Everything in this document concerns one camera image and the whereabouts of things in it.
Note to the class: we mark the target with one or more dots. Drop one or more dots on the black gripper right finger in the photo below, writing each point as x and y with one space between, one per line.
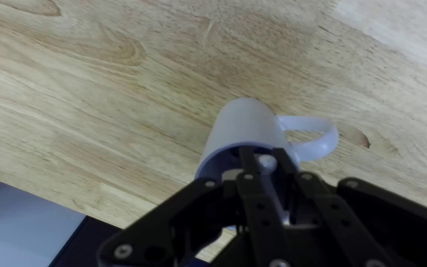
316 209

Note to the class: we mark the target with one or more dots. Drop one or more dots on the white ceramic mug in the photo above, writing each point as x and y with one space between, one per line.
248 121

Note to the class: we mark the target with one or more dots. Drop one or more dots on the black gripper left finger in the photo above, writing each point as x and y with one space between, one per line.
263 222

